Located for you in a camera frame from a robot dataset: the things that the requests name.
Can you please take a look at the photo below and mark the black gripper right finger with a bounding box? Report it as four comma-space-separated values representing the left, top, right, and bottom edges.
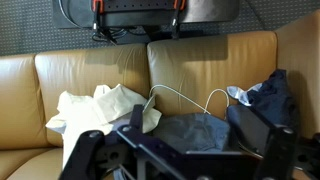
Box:
228, 104, 298, 180

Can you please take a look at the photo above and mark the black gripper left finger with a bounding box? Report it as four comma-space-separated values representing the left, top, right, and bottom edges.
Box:
59, 104, 181, 180

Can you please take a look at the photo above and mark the white tote bag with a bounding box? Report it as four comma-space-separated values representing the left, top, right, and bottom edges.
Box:
45, 83, 163, 169

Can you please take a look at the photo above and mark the white grey cloth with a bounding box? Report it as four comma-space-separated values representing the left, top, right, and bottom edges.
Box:
226, 82, 264, 108

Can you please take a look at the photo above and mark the black backpack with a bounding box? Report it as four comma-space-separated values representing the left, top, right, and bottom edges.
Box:
151, 112, 232, 155

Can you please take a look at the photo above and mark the tan leather sofa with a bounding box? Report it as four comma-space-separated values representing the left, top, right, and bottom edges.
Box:
0, 9, 320, 180

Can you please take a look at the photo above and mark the orange black clamp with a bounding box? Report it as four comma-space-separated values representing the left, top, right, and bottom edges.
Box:
91, 0, 105, 34
170, 0, 188, 39

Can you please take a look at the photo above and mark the black mounting table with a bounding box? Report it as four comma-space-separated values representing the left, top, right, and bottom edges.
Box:
51, 0, 241, 30

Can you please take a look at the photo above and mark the thin white charger cable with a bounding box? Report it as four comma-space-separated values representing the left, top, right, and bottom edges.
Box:
147, 83, 231, 118

